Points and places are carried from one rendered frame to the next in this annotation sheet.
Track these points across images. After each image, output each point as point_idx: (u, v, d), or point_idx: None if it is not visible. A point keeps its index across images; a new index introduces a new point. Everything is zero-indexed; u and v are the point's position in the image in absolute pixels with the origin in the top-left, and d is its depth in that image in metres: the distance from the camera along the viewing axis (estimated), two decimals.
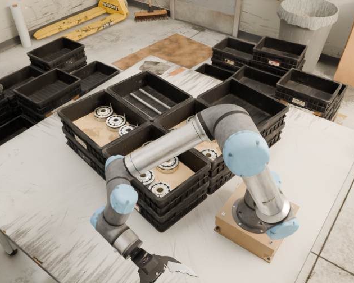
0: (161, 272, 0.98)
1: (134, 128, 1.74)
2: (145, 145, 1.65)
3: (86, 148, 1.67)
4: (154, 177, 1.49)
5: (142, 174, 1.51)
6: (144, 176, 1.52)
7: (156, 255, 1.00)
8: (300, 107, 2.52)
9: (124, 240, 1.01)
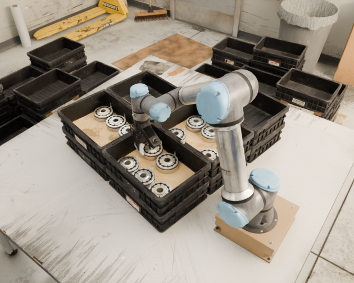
0: None
1: None
2: (145, 145, 1.65)
3: (86, 148, 1.67)
4: (154, 177, 1.49)
5: (142, 174, 1.51)
6: (144, 176, 1.52)
7: None
8: (300, 107, 2.52)
9: (145, 117, 1.46)
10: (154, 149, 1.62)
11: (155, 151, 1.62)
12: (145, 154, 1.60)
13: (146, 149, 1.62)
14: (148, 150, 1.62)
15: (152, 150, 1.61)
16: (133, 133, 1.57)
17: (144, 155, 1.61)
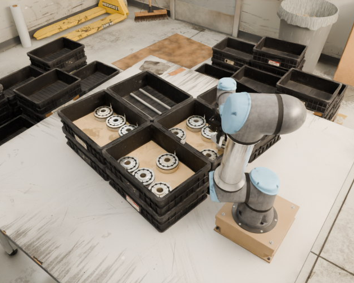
0: None
1: (134, 128, 1.74)
2: None
3: (86, 148, 1.67)
4: (154, 177, 1.49)
5: (142, 174, 1.51)
6: (144, 176, 1.52)
7: None
8: None
9: None
10: None
11: None
12: (223, 147, 1.61)
13: (222, 142, 1.63)
14: (224, 143, 1.63)
15: None
16: (211, 127, 1.57)
17: (221, 148, 1.62)
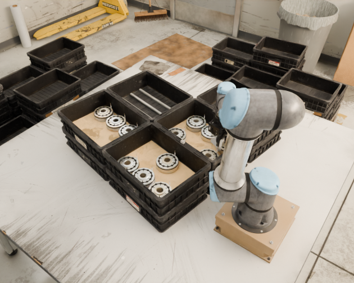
0: (227, 134, 1.59)
1: (134, 128, 1.74)
2: None
3: (86, 148, 1.67)
4: (154, 177, 1.49)
5: (142, 174, 1.51)
6: (144, 176, 1.52)
7: None
8: None
9: None
10: None
11: None
12: (223, 149, 1.63)
13: (222, 144, 1.65)
14: (224, 145, 1.64)
15: None
16: (211, 130, 1.59)
17: (221, 150, 1.64)
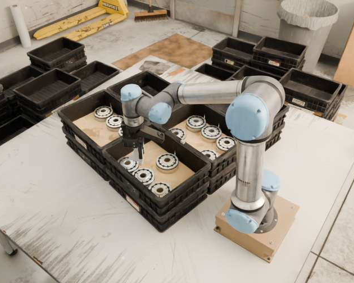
0: (143, 142, 1.42)
1: None
2: (219, 140, 1.68)
3: (86, 148, 1.67)
4: (154, 177, 1.49)
5: (142, 174, 1.51)
6: (144, 176, 1.52)
7: None
8: (300, 107, 2.52)
9: (143, 117, 1.32)
10: (230, 144, 1.64)
11: (231, 145, 1.64)
12: (223, 149, 1.63)
13: (222, 144, 1.65)
14: (224, 145, 1.64)
15: (228, 145, 1.64)
16: (127, 146, 1.38)
17: (221, 150, 1.64)
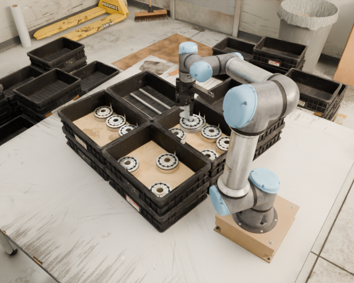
0: None
1: (134, 128, 1.74)
2: (219, 140, 1.68)
3: (86, 148, 1.67)
4: (202, 122, 1.54)
5: None
6: (191, 122, 1.57)
7: None
8: (300, 107, 2.52)
9: None
10: None
11: None
12: (223, 149, 1.63)
13: (222, 144, 1.65)
14: (224, 145, 1.64)
15: (228, 145, 1.64)
16: (179, 103, 1.49)
17: (221, 150, 1.64)
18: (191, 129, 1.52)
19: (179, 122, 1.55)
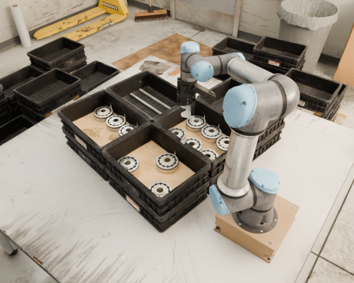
0: None
1: (134, 128, 1.74)
2: (219, 140, 1.68)
3: (86, 148, 1.67)
4: (202, 145, 1.64)
5: (190, 143, 1.66)
6: (191, 145, 1.67)
7: None
8: (300, 107, 2.52)
9: None
10: None
11: None
12: (223, 149, 1.63)
13: (222, 144, 1.65)
14: (224, 145, 1.64)
15: (228, 145, 1.64)
16: (181, 102, 1.50)
17: (221, 150, 1.64)
18: None
19: None
